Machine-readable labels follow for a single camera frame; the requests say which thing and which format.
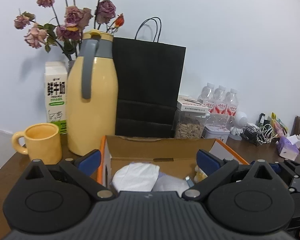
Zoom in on yellow white plush toy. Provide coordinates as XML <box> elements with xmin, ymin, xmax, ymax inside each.
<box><xmin>193</xmin><ymin>165</ymin><xmax>207</xmax><ymax>184</ymax></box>

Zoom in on white milk carton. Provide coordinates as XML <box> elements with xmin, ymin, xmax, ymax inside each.
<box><xmin>44</xmin><ymin>61</ymin><xmax>68</xmax><ymax>134</ymax></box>

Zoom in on water bottle left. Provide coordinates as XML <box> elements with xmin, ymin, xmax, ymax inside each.
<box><xmin>197</xmin><ymin>82</ymin><xmax>215</xmax><ymax>113</ymax></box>

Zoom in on white decorated tin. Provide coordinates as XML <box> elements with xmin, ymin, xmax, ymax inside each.
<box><xmin>202</xmin><ymin>124</ymin><xmax>230</xmax><ymax>143</ymax></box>

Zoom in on water bottle right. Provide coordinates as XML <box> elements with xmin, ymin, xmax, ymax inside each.
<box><xmin>225</xmin><ymin>88</ymin><xmax>239</xmax><ymax>124</ymax></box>

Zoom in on water bottle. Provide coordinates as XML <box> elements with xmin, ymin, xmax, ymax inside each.
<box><xmin>225</xmin><ymin>88</ymin><xmax>239</xmax><ymax>124</ymax></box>
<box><xmin>197</xmin><ymin>82</ymin><xmax>215</xmax><ymax>113</ymax></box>
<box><xmin>213</xmin><ymin>85</ymin><xmax>227</xmax><ymax>124</ymax></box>

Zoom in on white robot toy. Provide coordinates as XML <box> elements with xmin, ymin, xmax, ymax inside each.
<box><xmin>229</xmin><ymin>112</ymin><xmax>248</xmax><ymax>141</ymax></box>

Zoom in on orange pumpkin cardboard box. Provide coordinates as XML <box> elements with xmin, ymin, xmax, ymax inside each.
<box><xmin>96</xmin><ymin>135</ymin><xmax>249</xmax><ymax>187</ymax></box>

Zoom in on colourful snack packet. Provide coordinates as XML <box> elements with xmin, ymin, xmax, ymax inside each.
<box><xmin>270</xmin><ymin>112</ymin><xmax>288</xmax><ymax>137</ymax></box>

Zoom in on white flat box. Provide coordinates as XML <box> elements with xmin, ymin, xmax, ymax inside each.
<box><xmin>177</xmin><ymin>95</ymin><xmax>209</xmax><ymax>113</ymax></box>

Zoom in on black paper bag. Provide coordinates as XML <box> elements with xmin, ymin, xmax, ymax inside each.
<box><xmin>113</xmin><ymin>17</ymin><xmax>186</xmax><ymax>138</ymax></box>

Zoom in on dried rose bouquet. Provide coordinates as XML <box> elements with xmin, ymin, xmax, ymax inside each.
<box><xmin>13</xmin><ymin>0</ymin><xmax>125</xmax><ymax>61</ymax></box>

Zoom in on yellow thermos jug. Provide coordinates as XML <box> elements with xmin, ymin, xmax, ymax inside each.
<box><xmin>66</xmin><ymin>29</ymin><xmax>119</xmax><ymax>156</ymax></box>

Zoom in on clear seed container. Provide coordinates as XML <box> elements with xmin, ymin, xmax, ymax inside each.
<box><xmin>173</xmin><ymin>110</ymin><xmax>210</xmax><ymax>139</ymax></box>

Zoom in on purple tissue pack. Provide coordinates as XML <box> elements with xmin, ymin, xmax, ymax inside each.
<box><xmin>276</xmin><ymin>134</ymin><xmax>300</xmax><ymax>161</ymax></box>

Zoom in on yellow ceramic mug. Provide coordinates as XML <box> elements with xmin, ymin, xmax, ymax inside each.
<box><xmin>12</xmin><ymin>123</ymin><xmax>62</xmax><ymax>165</ymax></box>

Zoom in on black tangled cable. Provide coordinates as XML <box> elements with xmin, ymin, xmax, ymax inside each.
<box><xmin>241</xmin><ymin>125</ymin><xmax>263</xmax><ymax>146</ymax></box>

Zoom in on water bottle middle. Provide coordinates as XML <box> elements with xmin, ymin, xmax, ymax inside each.
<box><xmin>213</xmin><ymin>85</ymin><xmax>227</xmax><ymax>124</ymax></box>

